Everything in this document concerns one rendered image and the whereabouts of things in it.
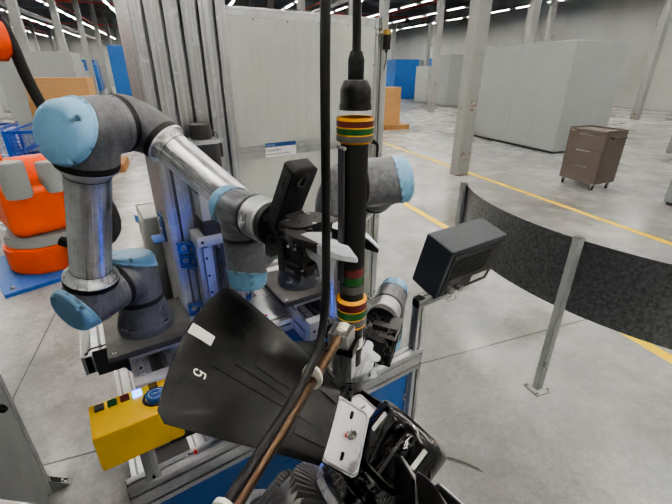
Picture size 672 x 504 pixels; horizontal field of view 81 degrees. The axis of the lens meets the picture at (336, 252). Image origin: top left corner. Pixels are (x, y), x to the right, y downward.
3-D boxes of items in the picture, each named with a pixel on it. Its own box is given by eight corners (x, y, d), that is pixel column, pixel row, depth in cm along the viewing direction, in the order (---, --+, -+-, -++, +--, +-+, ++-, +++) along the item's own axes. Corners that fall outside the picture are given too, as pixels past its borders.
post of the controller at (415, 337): (414, 351, 131) (419, 300, 122) (408, 346, 133) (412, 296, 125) (420, 348, 132) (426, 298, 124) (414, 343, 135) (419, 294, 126)
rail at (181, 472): (135, 516, 90) (128, 493, 87) (132, 502, 93) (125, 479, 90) (421, 367, 135) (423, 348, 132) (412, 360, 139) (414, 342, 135)
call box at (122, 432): (105, 477, 79) (91, 440, 74) (100, 441, 86) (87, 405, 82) (187, 439, 87) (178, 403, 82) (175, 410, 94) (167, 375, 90)
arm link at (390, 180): (307, 223, 140) (356, 148, 90) (346, 218, 145) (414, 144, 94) (314, 256, 138) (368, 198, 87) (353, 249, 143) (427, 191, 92)
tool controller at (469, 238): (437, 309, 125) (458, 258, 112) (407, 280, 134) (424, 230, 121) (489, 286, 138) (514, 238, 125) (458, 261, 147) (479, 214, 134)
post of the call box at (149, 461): (147, 482, 89) (135, 444, 84) (145, 472, 92) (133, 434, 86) (161, 475, 91) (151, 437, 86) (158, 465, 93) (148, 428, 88)
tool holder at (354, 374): (361, 398, 55) (363, 341, 51) (314, 385, 57) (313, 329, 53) (378, 358, 62) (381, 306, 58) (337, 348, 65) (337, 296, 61)
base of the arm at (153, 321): (115, 319, 117) (107, 290, 112) (169, 304, 124) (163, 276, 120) (121, 346, 105) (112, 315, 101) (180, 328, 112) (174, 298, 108)
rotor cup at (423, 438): (416, 546, 57) (470, 472, 58) (367, 539, 47) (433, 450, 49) (356, 469, 68) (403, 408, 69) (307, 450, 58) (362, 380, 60)
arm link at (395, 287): (408, 304, 107) (411, 276, 103) (400, 327, 97) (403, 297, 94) (380, 299, 109) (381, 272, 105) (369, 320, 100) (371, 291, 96)
